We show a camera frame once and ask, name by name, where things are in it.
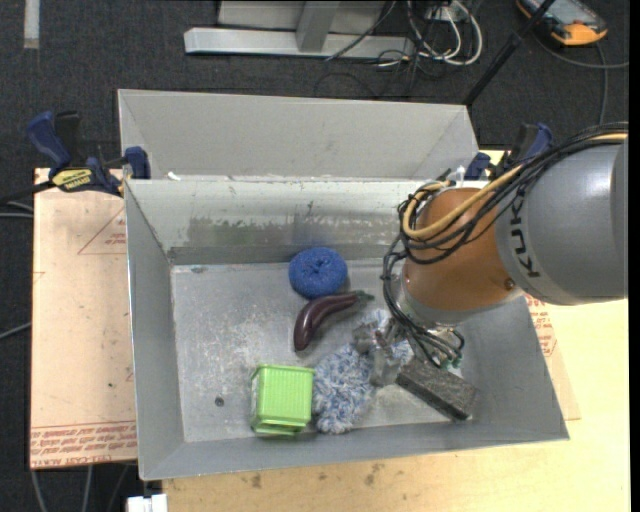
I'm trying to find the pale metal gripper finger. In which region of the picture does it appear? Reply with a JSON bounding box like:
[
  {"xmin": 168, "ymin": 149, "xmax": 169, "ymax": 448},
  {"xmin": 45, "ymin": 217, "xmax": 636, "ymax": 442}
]
[
  {"xmin": 368, "ymin": 344, "xmax": 402, "ymax": 387},
  {"xmin": 352, "ymin": 322, "xmax": 389, "ymax": 354}
]

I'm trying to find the blue and white fluffy cloth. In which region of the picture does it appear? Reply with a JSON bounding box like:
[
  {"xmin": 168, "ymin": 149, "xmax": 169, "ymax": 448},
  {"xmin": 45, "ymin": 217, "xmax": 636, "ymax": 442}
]
[{"xmin": 311, "ymin": 307, "xmax": 417, "ymax": 436}]

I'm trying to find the purple toy eggplant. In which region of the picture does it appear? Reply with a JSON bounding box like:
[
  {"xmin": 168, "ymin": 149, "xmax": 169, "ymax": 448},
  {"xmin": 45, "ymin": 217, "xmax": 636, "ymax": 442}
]
[{"xmin": 292, "ymin": 289, "xmax": 376, "ymax": 353}]

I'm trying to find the dark green flat block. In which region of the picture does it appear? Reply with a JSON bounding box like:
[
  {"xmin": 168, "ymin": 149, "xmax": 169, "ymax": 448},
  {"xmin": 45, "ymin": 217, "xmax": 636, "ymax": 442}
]
[{"xmin": 395, "ymin": 358, "xmax": 479, "ymax": 422}]

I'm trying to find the blue round sponge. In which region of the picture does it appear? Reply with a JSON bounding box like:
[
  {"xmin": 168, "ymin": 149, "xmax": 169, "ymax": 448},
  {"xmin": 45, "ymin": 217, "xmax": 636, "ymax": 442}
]
[{"xmin": 288, "ymin": 247, "xmax": 349, "ymax": 301}]

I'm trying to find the grey metal bin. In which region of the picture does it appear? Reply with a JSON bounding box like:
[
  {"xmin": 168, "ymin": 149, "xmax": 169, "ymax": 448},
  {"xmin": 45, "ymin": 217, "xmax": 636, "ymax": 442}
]
[{"xmin": 117, "ymin": 88, "xmax": 571, "ymax": 482}]

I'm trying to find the brown cardboard board red print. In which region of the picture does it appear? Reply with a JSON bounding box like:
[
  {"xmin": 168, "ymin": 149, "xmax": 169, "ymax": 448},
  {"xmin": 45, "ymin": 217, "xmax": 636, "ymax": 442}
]
[{"xmin": 28, "ymin": 167, "xmax": 584, "ymax": 471}]

